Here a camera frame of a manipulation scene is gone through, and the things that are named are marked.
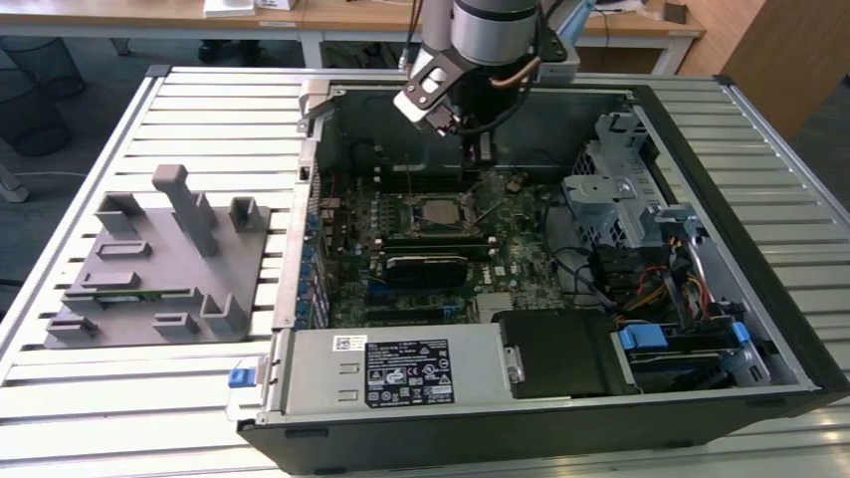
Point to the metal locking lever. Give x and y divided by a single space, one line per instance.
498 201

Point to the silver CPU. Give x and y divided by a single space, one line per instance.
444 211

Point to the CPU socket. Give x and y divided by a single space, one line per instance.
432 230

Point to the black RAM slot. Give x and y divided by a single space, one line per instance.
425 183
425 171

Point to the silver metal drive cage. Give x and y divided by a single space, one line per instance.
598 199

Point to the green motherboard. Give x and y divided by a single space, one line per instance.
525 249

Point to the black installed RAM stick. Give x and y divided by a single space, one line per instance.
432 252

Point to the black graphics card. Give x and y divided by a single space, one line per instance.
425 271

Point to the silver heat sink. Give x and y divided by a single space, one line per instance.
494 304

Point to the wooden cabinet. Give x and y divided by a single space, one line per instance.
797 60

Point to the black plastic shroud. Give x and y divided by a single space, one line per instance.
565 353

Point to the blue disk carrier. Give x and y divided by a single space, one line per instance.
641 338

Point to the grey parts rack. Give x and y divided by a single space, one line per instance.
173 279

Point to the silver power supply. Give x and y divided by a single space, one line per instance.
313 368

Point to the blue plastic clip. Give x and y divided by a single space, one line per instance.
741 334

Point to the black disk drive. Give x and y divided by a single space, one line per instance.
677 373

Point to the green RAM stick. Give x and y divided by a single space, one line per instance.
159 296

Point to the blue plastic latch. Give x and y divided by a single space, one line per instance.
241 378

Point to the black PC case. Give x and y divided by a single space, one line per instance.
465 440

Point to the white stand foot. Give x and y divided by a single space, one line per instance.
14 186

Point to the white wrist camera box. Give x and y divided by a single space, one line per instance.
432 82

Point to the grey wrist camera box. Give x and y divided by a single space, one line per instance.
561 70

